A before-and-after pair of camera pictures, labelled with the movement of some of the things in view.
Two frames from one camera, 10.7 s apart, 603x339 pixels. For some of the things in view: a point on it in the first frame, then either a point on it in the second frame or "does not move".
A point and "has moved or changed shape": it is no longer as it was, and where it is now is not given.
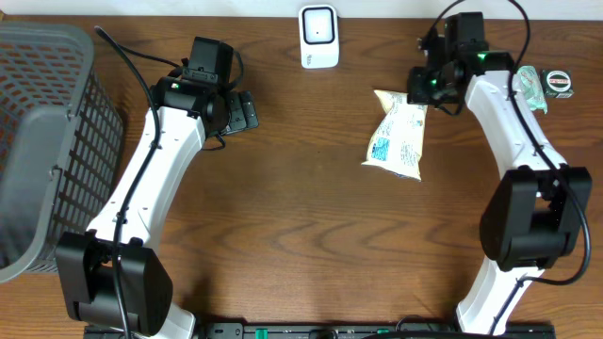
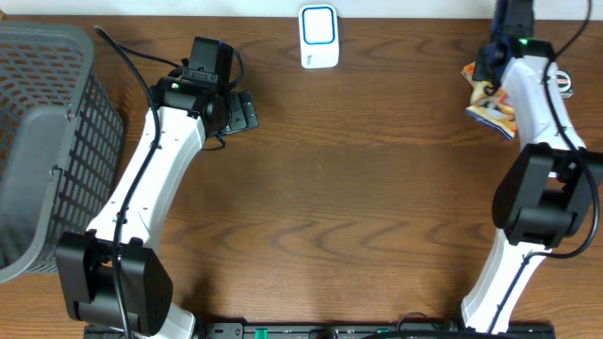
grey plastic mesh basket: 62,148 does not move
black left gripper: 241,111 does not move
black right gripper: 415,91 → 480,67
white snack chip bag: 396,142 has moved or changed shape
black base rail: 335,330 does not move
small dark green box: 557,84 does not move
